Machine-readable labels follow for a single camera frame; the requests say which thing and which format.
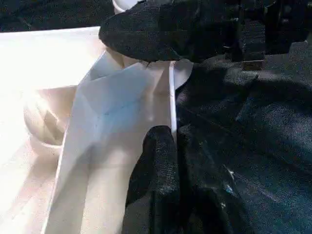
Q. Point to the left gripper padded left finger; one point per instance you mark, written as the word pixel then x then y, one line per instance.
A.
pixel 156 175

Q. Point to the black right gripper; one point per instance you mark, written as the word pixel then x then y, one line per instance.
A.
pixel 273 24

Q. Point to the black plastic mat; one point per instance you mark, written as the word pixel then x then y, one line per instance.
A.
pixel 256 122

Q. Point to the white plastic table top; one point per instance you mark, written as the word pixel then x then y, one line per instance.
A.
pixel 36 73

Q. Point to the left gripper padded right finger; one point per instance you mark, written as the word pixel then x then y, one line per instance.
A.
pixel 202 190

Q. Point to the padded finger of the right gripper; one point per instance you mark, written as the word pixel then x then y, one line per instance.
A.
pixel 158 31

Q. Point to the white plastic table leg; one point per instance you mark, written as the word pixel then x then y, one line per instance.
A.
pixel 119 6

